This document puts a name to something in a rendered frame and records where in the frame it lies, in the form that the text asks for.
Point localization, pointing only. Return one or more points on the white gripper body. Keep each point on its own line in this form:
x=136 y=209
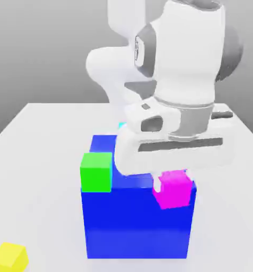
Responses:
x=173 y=157

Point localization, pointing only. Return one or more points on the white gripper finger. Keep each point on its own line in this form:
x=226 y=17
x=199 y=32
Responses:
x=157 y=182

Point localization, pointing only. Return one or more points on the small magenta cube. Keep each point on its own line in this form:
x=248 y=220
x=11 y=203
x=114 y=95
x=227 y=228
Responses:
x=174 y=191

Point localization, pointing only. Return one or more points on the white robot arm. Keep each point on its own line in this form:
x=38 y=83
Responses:
x=181 y=59

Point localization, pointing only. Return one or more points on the small cyan cube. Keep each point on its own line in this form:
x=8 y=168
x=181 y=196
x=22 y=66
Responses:
x=121 y=125

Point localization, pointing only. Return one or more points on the small green cube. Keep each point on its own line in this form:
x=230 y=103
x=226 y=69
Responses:
x=95 y=172

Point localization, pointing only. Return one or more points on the small yellow cube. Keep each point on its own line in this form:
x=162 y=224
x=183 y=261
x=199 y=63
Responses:
x=8 y=258

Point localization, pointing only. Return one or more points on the large blue box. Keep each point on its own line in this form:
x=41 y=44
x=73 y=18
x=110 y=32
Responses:
x=137 y=221

